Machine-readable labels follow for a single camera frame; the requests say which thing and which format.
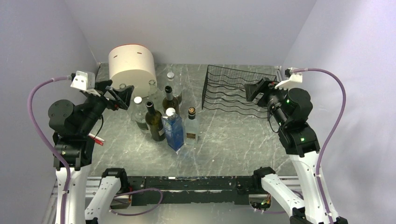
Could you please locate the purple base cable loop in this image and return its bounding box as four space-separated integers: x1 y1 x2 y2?
109 188 163 217

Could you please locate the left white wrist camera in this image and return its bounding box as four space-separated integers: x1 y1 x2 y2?
71 71 100 96

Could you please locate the clear bottle white cap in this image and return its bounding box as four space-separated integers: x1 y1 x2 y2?
132 97 149 133

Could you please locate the black wire wine rack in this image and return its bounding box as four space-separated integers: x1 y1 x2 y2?
201 65 277 119

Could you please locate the dark green wine bottle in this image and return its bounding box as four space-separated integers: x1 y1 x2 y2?
145 101 165 141

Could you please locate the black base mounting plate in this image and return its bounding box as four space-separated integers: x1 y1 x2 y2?
128 176 267 205

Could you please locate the clear bottle silver cap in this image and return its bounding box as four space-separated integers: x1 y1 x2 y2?
166 72 183 106

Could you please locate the clear open-neck glass bottle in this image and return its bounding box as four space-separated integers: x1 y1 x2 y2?
148 79 165 111

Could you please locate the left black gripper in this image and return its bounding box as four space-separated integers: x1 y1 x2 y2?
78 79 134 134

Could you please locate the cream cylindrical container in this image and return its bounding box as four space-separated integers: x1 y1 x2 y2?
108 44 156 98

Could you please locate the clear bottle black gold label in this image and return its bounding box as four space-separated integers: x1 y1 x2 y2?
183 107 199 145

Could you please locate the olive wine bottle white label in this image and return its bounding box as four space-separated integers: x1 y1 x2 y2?
162 85 180 115

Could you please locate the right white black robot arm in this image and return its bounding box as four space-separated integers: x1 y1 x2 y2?
244 79 348 224

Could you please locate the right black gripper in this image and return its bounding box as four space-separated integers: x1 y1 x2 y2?
244 77 293 127

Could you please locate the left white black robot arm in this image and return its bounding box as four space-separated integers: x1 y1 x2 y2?
48 85 134 224

